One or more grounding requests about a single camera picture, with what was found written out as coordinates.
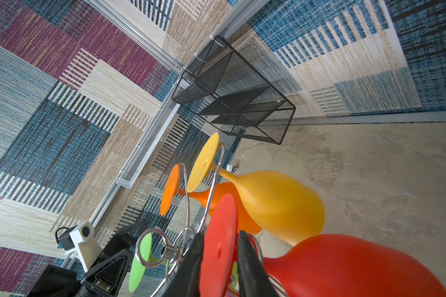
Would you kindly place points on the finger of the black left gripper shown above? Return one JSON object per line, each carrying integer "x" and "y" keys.
{"x": 125, "y": 238}
{"x": 106, "y": 277}

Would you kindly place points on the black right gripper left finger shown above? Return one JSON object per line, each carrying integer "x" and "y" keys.
{"x": 187, "y": 279}

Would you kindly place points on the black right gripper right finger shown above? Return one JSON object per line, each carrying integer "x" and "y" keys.
{"x": 253, "y": 280}

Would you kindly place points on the red wine glass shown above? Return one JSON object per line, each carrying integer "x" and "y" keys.
{"x": 320, "y": 266}

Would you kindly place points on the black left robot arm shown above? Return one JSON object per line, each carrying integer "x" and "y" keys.
{"x": 56, "y": 281}

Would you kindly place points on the chrome wine glass rack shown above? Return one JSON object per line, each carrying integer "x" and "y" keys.
{"x": 177, "y": 248}

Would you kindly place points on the green wine glass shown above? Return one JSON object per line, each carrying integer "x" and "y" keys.
{"x": 142, "y": 260}

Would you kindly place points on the yellow wine glass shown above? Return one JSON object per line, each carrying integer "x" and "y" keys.
{"x": 280, "y": 204}

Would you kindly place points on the back orange wine glass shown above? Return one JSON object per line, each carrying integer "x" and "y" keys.
{"x": 245, "y": 222}

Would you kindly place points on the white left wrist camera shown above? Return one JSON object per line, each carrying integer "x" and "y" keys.
{"x": 78, "y": 242}

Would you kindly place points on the white wire mesh basket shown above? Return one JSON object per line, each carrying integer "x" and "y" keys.
{"x": 147, "y": 144}

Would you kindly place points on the black wire mesh shelf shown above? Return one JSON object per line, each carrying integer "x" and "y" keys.
{"x": 228, "y": 93}

